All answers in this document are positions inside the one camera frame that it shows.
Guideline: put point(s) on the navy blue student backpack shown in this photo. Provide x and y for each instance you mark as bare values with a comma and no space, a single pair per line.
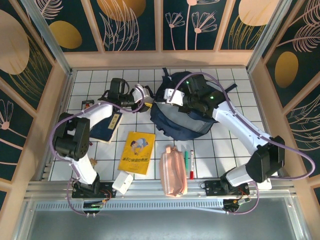
180,125

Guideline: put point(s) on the thick navy blue book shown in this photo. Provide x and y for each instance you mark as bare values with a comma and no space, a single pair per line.
106,130

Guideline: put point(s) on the yellow illustrated book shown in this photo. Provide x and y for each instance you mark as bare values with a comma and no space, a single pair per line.
136,155

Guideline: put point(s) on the green marker pen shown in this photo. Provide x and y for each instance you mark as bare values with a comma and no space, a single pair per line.
186,156

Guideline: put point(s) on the red and white marker pen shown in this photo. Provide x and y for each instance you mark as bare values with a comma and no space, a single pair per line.
192,162

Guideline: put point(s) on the pink striped pencil case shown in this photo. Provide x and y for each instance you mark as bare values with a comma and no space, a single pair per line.
173,175

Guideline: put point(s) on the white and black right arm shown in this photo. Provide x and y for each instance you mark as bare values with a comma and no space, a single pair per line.
237,122

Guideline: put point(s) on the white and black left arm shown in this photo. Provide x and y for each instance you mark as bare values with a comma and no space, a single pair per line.
100,116

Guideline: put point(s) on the small tan object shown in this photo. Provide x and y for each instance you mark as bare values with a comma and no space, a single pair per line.
93,162

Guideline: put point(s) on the white plastic box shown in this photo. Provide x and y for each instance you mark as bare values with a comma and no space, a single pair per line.
122,183

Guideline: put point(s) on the grey metal tray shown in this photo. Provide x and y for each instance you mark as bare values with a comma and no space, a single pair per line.
160,227

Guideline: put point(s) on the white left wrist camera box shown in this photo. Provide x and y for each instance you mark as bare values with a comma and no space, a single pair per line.
146,92

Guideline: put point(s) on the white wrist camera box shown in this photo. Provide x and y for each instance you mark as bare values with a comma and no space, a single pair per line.
146,92
176,97

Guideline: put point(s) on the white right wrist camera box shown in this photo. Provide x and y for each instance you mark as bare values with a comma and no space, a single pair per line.
176,97

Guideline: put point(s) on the aluminium frame rail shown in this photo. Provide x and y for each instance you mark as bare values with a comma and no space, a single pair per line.
155,187

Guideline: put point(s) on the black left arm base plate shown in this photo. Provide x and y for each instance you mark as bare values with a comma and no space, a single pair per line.
107,190

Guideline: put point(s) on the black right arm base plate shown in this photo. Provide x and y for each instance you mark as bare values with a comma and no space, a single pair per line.
212,187

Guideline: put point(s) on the aluminium frame post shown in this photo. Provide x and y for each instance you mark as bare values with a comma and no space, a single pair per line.
267,35
47,37

